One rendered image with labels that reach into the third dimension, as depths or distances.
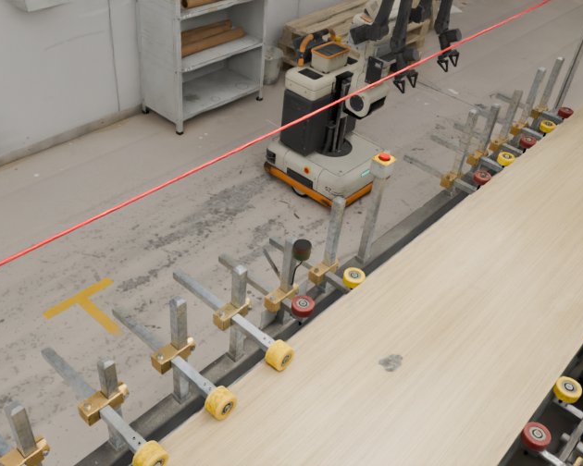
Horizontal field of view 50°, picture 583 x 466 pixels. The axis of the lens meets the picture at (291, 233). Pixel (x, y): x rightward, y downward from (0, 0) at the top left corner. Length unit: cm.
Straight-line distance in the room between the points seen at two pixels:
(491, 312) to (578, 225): 77
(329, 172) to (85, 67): 186
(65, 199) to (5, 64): 90
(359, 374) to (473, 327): 48
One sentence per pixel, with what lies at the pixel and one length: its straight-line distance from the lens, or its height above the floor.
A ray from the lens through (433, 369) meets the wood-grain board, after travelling 209.
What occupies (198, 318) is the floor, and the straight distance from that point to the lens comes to 333.
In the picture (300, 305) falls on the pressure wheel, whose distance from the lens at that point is 217.
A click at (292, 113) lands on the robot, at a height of 56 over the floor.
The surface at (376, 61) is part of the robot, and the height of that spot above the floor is 103.
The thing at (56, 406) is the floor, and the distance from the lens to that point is 308.
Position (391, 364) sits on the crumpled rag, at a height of 91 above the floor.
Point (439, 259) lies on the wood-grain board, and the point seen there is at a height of 90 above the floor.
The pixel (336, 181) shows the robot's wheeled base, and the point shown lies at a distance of 391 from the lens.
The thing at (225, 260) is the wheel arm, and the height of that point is 86.
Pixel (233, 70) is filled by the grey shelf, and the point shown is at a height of 14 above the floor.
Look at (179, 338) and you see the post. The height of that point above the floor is 102.
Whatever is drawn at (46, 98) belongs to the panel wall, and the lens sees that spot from 457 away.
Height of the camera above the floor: 246
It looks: 39 degrees down
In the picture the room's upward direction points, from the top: 7 degrees clockwise
